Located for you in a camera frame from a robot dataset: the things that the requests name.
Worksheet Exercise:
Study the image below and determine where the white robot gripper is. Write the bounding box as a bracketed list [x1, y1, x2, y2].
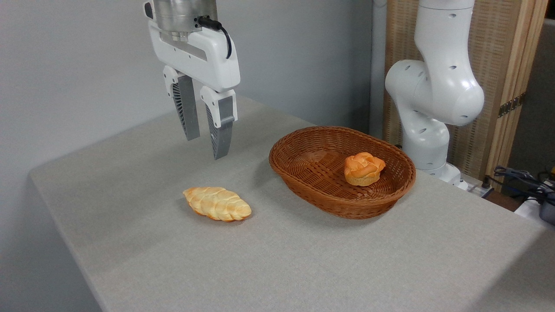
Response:
[147, 19, 242, 160]

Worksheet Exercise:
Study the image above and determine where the long braided bread loaf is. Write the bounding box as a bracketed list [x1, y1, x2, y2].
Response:
[183, 187, 252, 222]

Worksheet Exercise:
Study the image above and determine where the brown woven wicker basket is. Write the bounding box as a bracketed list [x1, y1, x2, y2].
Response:
[268, 126, 417, 220]

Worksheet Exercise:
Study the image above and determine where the round orange bread bun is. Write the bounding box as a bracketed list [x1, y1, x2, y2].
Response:
[344, 152, 386, 187]

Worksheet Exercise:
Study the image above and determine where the grey tablecloth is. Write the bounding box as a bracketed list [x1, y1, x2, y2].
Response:
[29, 94, 555, 312]

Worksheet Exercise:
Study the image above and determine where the white power strip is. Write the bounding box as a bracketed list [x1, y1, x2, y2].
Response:
[467, 183, 495, 198]

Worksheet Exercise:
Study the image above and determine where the metal screen hinge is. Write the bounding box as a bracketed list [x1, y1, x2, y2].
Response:
[498, 93, 526, 118]

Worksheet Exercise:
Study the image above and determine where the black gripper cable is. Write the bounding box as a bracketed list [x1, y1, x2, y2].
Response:
[196, 16, 233, 59]

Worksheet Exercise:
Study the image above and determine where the blue black cable bundle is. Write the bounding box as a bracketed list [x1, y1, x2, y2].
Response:
[493, 166, 555, 196]

